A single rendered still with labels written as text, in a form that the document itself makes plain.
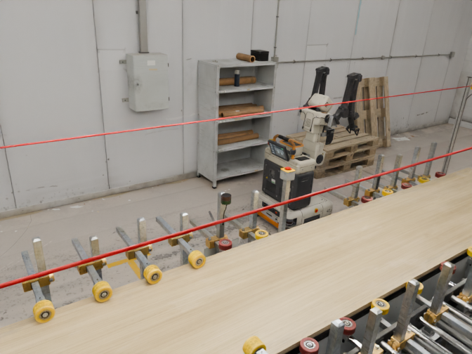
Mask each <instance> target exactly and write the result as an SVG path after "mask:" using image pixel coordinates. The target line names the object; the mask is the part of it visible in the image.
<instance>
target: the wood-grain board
mask: <svg viewBox="0 0 472 354"><path fill-rule="evenodd" d="M469 247H472V169H471V168H466V169H462V170H460V171H456V172H454V173H451V174H448V175H446V176H442V177H439V178H436V179H433V180H431V181H428V182H425V183H422V184H419V185H415V186H413V187H410V188H407V189H404V190H401V191H399V192H395V193H393V194H390V195H386V196H384V197H380V198H378V199H375V200H372V201H370V202H366V203H364V204H360V205H357V206H354V207H352V208H349V209H346V210H343V211H340V212H337V213H335V214H331V215H328V216H325V217H323V218H319V219H317V220H314V221H311V222H308V223H304V224H302V225H299V226H296V227H294V228H290V229H288V230H284V231H282V232H278V233H276V234H274V235H270V236H267V237H264V238H261V239H259V240H255V241H253V242H250V243H247V244H243V245H241V246H238V247H235V248H232V249H229V250H226V251H223V252H221V253H218V254H214V255H212V256H208V257H206V262H205V264H204V265H203V266H202V267H201V268H194V267H193V266H192V265H191V264H190V263H188V264H185V265H182V266H179V267H177V268H174V269H171V270H168V271H165V272H163V273H162V278H161V280H160V281H158V283H155V284H150V283H149V282H148V281H147V280H146V279H142V280H139V281H136V282H132V283H130V284H126V285H124V286H122V287H118V288H116V289H113V290H112V296H111V297H110V298H109V299H108V300H107V301H104V302H99V301H97V300H96V298H95V297H94V296H92V297H89V298H87V299H83V300H80V301H77V302H74V303H71V304H69V305H66V306H63V307H60V308H56V309H55V315H54V317H53V318H52V319H51V320H50V321H48V322H45V323H40V322H37V321H36V320H35V318H34V317H30V318H27V319H25V320H22V321H19V322H16V323H13V324H10V325H7V326H5V327H1V328H0V354H245V353H244V352H243V350H242V347H243V345H244V342H245V341H246V340H247V339H248V338H249V337H251V336H257V337H258V338H259V339H260V340H261V341H262V342H263V343H264V344H265V346H266V352H267V353H268V354H285V353H287V352H289V351H290V350H292V349H294V348H296V347H297V346H299V345H300V341H301V339H303V338H306V337H309V338H314V337H315V336H317V335H319V334H321V333H323V332H325V331H326V330H328V329H330V326H331V322H332V321H334V320H335V319H337V318H338V319H339V318H341V317H351V316H353V315H354V314H356V313H359V312H360V311H361V310H364V309H366V308H367V307H369V306H371V305H372V301H373V300H374V299H384V298H385V297H387V296H389V295H390V294H392V293H394V292H396V291H397V290H399V289H402V288H403V287H405V286H406V284H407V281H408V280H412V279H415V280H418V279H419V278H420V277H423V276H424V275H426V274H428V273H430V272H431V271H433V270H435V269H437V268H439V267H440V264H441V262H443V261H451V260H453V259H455V258H456V257H458V256H460V255H462V254H464V253H466V252H467V250H468V248H469Z"/></svg>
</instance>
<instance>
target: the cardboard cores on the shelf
mask: <svg viewBox="0 0 472 354"><path fill-rule="evenodd" d="M234 83H235V78H234V77H228V78H219V86H225V85H234ZM254 83H256V77H253V76H249V77H240V84H254ZM262 112H264V106H263V105H259V106H257V104H252V103H244V104H236V105H223V106H218V116H219V117H220V116H221V118H224V117H234V116H240V115H246V114H256V113H262ZM258 137H259V134H258V133H254V132H253V130H246V131H237V132H232V133H222V134H218V145H225V144H229V143H236V142H240V141H245V140H252V139H256V138H258Z"/></svg>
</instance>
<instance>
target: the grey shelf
mask: <svg viewBox="0 0 472 354"><path fill-rule="evenodd" d="M212 61H215V60H198V113H197V121H202V120H208V119H218V118H221V116H220V117H219V116H218V106H223V105H236V104H244V103H252V104H257V106H259V105H263V106H264V112H272V111H273V108H274V99H275V83H276V74H277V62H273V61H256V60H255V61H254V62H253V63H251V62H247V61H244V60H238V59H219V60H216V61H218V62H217V63H215V62H212ZM257 68H258V69H257ZM235 70H239V71H240V77H249V76H253V73H254V77H256V78H257V80H256V83H254V84H240V86H234V85H225V86H219V78H228V77H235ZM251 97H252V99H251ZM255 100H256V101H255ZM250 119H251V121H250ZM272 124H273V113H268V114H258V115H252V116H245V117H236V118H230V119H220V120H214V121H208V122H198V123H197V177H198V178H200V177H201V176H200V174H202V175H203V176H205V177H206V178H208V179H209V180H210V181H212V182H213V185H212V188H213V189H215V188H216V181H217V180H221V179H224V178H229V177H233V176H240V175H243V174H246V173H252V172H256V171H261V170H263V167H264V159H265V149H266V148H269V147H270V146H269V145H268V140H269V139H271V133H272ZM246 130H253V132H254V133H258V134H259V137H258V138H256V139H252V140H245V141H240V142H236V143H229V144H225V145H218V134H222V133H232V132H237V131H246ZM248 153H249V155H248Z"/></svg>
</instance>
